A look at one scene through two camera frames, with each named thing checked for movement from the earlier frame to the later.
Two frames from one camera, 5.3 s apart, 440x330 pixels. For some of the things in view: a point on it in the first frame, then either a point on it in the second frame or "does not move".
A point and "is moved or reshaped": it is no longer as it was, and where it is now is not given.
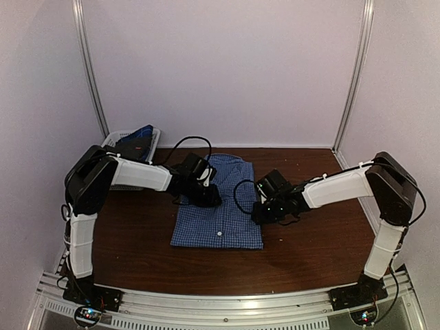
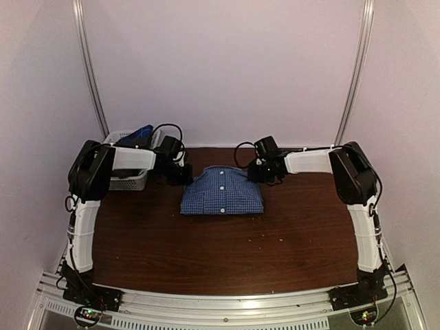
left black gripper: (210, 200) -> (187, 179)
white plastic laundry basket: (111, 141) does not move
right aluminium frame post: (357, 82) does not move
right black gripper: (260, 217) -> (252, 175)
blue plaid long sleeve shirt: (229, 224) is moved or reshaped
